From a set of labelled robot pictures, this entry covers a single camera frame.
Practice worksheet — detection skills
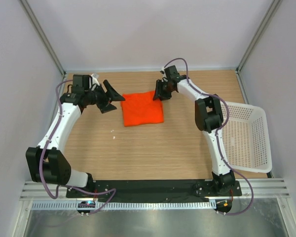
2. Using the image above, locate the white plastic basket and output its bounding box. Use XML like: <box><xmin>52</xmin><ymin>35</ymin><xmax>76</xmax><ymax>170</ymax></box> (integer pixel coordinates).
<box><xmin>221</xmin><ymin>102</ymin><xmax>272</xmax><ymax>173</ymax></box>

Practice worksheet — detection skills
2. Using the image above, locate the orange t shirt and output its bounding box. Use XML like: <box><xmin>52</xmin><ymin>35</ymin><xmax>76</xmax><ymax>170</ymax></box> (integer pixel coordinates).
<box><xmin>120</xmin><ymin>91</ymin><xmax>164</xmax><ymax>127</ymax></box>

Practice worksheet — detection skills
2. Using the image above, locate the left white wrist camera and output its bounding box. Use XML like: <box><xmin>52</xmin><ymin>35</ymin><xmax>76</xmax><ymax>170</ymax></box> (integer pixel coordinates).
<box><xmin>90</xmin><ymin>73</ymin><xmax>100</xmax><ymax>88</ymax></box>

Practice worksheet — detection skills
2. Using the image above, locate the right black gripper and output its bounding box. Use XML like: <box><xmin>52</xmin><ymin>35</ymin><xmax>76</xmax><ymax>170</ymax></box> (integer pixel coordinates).
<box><xmin>152</xmin><ymin>80</ymin><xmax>173</xmax><ymax>102</ymax></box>

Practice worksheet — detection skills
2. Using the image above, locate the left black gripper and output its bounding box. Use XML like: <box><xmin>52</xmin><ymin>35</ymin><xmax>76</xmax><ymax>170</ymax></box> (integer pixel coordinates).
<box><xmin>84</xmin><ymin>80</ymin><xmax>124</xmax><ymax>114</ymax></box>

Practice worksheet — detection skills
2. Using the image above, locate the slotted cable duct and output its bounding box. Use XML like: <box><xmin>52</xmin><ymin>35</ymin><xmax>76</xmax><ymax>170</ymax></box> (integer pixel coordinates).
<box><xmin>31</xmin><ymin>200</ymin><xmax>216</xmax><ymax>211</ymax></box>

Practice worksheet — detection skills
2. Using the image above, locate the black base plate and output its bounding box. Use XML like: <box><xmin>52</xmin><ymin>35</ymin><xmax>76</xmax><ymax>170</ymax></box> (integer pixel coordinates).
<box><xmin>66</xmin><ymin>179</ymin><xmax>242</xmax><ymax>203</ymax></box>

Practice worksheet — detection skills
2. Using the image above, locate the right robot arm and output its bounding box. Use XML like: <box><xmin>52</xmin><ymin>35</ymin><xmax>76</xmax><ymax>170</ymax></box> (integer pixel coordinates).
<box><xmin>153</xmin><ymin>65</ymin><xmax>235</xmax><ymax>196</ymax></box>

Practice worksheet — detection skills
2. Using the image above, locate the aluminium frame post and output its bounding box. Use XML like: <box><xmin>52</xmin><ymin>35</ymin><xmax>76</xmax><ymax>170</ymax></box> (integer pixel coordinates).
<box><xmin>19</xmin><ymin>0</ymin><xmax>66</xmax><ymax>77</ymax></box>
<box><xmin>236</xmin><ymin>0</ymin><xmax>282</xmax><ymax>74</ymax></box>

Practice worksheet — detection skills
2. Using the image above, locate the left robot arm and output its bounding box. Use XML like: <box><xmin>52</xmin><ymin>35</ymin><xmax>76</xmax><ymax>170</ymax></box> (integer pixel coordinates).
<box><xmin>26</xmin><ymin>74</ymin><xmax>125</xmax><ymax>199</ymax></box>

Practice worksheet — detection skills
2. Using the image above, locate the aluminium rail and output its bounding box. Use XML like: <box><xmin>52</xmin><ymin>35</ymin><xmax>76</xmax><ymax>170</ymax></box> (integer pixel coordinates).
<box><xmin>20</xmin><ymin>178</ymin><xmax>290</xmax><ymax>200</ymax></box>

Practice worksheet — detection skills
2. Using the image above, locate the right aluminium frame post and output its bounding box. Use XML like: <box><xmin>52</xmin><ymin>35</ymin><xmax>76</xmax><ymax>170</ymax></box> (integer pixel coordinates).
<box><xmin>236</xmin><ymin>0</ymin><xmax>282</xmax><ymax>74</ymax></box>

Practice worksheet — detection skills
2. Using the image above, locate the left aluminium frame post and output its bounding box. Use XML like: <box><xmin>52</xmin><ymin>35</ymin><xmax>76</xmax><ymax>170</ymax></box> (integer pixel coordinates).
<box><xmin>19</xmin><ymin>0</ymin><xmax>66</xmax><ymax>77</ymax></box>

